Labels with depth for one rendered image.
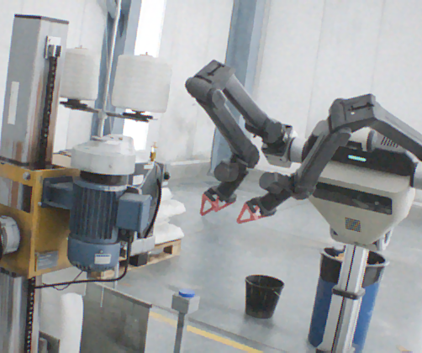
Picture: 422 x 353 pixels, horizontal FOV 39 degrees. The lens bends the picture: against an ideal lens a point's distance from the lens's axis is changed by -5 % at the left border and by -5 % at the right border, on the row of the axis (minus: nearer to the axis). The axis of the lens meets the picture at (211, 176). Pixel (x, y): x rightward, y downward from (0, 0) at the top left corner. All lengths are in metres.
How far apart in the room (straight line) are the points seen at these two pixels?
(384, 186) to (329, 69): 8.26
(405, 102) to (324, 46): 1.64
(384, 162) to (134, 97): 0.84
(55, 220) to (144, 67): 0.51
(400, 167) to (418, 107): 7.79
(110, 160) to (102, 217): 0.16
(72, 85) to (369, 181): 1.00
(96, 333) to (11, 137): 1.20
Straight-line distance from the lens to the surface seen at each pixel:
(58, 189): 1.77
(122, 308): 2.60
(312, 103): 10.33
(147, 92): 1.74
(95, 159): 1.63
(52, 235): 1.83
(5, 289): 1.89
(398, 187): 2.05
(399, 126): 1.72
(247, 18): 10.69
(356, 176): 2.09
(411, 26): 9.98
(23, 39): 1.78
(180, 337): 2.42
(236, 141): 1.96
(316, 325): 4.21
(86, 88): 1.93
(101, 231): 1.69
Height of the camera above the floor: 1.65
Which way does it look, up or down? 9 degrees down
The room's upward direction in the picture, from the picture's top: 8 degrees clockwise
